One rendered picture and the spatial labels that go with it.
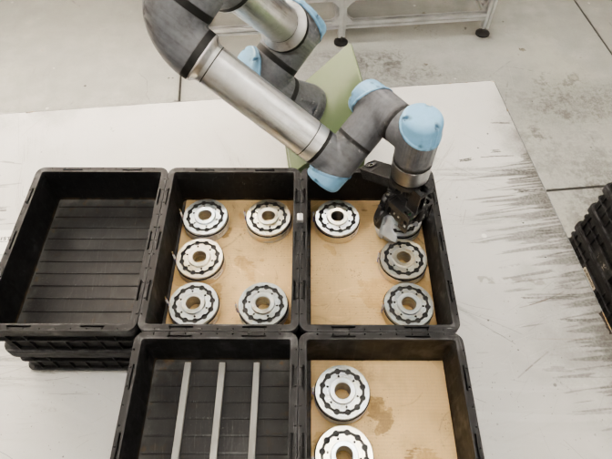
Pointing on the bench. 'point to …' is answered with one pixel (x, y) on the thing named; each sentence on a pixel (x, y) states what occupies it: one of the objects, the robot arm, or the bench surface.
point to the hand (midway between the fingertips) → (388, 227)
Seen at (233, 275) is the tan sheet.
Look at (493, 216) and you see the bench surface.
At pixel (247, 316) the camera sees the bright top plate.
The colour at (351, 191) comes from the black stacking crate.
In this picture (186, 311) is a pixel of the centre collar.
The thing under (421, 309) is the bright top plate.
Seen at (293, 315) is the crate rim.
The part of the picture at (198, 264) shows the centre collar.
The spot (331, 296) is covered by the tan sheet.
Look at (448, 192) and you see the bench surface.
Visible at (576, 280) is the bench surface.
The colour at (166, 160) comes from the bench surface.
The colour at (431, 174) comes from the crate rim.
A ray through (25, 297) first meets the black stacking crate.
